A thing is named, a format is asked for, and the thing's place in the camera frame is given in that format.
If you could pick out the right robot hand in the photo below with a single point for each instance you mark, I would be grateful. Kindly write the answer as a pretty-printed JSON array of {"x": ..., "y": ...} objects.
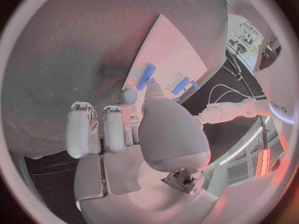
[{"x": 170, "y": 130}]

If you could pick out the long blue cylinder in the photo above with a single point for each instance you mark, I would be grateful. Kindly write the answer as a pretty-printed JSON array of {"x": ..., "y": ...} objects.
[{"x": 146, "y": 74}]

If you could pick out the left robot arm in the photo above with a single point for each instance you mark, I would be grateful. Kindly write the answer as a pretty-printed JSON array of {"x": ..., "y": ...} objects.
[{"x": 231, "y": 110}]

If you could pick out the small blue plug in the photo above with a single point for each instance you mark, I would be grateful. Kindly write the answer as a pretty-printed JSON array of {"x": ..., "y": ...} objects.
[{"x": 176, "y": 99}]

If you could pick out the blue peg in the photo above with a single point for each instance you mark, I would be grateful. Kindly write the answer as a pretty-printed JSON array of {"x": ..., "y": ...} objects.
[{"x": 195, "y": 84}]

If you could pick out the glowing light bar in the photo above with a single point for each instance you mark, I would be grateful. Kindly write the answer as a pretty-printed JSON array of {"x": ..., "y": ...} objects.
[{"x": 262, "y": 162}]

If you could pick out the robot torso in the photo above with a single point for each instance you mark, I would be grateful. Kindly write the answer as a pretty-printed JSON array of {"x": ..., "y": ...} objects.
[{"x": 275, "y": 85}]

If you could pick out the workshop desk with equipment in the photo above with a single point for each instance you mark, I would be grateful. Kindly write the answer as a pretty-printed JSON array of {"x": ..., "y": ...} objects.
[{"x": 245, "y": 39}]

